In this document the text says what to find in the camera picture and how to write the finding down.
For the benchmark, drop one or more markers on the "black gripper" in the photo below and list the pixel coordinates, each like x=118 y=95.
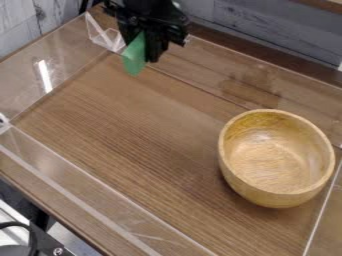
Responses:
x=158 y=17

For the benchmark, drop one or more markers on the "green rectangular block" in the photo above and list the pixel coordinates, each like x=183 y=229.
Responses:
x=134 y=55

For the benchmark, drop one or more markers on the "brown wooden bowl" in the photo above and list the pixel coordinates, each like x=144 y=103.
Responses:
x=275 y=157

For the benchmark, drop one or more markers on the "clear acrylic corner bracket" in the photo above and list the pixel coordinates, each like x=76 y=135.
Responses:
x=107 y=38

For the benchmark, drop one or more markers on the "black metal table frame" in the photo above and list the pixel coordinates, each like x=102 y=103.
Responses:
x=48 y=246

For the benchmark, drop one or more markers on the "clear acrylic tray wall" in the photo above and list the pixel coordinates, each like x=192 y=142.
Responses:
x=110 y=220

